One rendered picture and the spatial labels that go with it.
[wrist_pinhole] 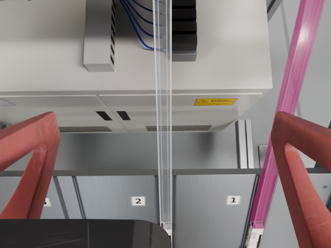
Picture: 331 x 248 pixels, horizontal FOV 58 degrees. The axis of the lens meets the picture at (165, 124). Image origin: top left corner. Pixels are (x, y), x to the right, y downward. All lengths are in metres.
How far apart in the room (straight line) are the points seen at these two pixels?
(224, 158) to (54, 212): 0.90
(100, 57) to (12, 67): 0.19
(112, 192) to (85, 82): 0.31
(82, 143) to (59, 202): 0.87
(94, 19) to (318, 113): 1.00
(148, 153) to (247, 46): 0.68
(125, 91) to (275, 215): 0.36
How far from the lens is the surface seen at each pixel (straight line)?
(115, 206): 0.37
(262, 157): 1.23
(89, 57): 0.58
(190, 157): 1.19
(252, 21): 0.67
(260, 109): 1.27
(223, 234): 0.41
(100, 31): 0.59
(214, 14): 0.66
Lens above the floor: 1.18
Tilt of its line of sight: 80 degrees down
